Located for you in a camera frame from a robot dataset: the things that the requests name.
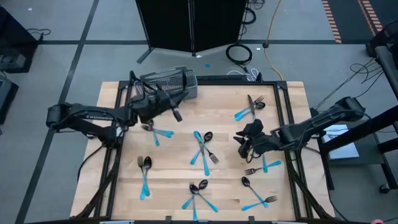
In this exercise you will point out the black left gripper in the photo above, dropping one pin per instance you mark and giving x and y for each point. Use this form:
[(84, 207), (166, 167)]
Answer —
[(152, 107)]

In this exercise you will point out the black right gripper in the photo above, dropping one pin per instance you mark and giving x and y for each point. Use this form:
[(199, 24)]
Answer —
[(256, 138)]

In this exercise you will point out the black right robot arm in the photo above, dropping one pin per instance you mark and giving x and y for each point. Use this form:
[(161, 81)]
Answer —
[(311, 126)]

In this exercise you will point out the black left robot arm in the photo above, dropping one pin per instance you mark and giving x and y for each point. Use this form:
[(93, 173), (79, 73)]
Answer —
[(93, 112)]

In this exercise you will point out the black power strip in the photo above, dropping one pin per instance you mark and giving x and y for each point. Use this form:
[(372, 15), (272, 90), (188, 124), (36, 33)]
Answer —
[(224, 78)]

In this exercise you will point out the black folding partition screen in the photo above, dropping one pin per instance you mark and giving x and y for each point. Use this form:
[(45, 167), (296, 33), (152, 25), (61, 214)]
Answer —
[(174, 25)]

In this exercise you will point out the white paper sheet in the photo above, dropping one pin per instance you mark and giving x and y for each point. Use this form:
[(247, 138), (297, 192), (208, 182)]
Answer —
[(345, 149)]

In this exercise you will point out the black side table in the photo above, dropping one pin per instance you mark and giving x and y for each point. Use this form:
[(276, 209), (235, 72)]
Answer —
[(373, 155)]

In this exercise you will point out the pink object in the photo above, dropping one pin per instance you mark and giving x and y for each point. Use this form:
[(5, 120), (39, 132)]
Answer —
[(377, 222)]

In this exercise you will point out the grey workbench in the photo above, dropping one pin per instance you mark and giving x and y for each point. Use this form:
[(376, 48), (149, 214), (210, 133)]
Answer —
[(387, 68)]

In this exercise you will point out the black equipment case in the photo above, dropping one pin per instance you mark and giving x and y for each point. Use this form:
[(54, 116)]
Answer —
[(6, 99)]

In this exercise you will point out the black equipment cabinet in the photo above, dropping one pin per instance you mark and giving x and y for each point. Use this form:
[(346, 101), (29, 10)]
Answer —
[(15, 37)]

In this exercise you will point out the black metal table frame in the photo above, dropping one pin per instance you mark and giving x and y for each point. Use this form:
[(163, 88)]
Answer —
[(233, 83)]

